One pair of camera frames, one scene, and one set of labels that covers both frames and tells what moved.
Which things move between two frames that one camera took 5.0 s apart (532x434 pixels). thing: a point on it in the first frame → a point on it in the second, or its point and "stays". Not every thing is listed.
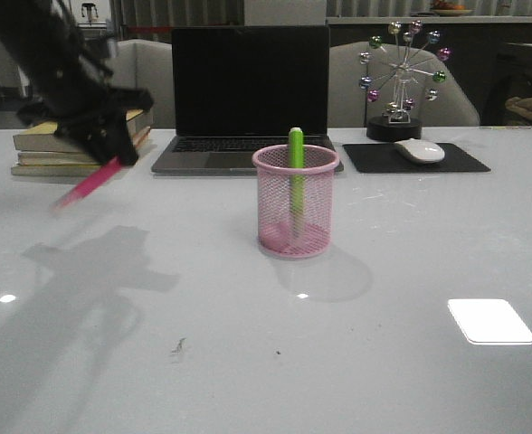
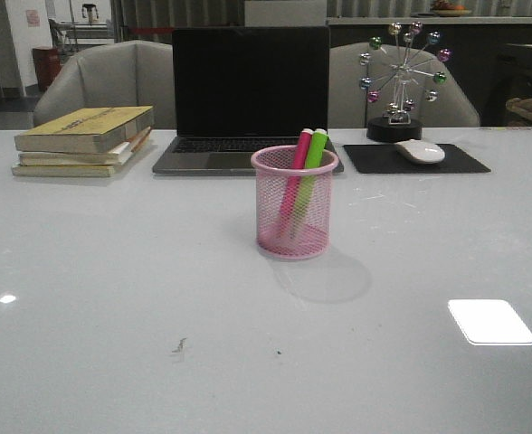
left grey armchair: x=147 y=65 stays
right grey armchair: x=396 y=80 stays
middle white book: x=63 y=158 stays
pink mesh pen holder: x=295 y=183 stays
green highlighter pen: x=297 y=183 → x=315 y=157
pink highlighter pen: x=88 y=185 → x=293 y=186
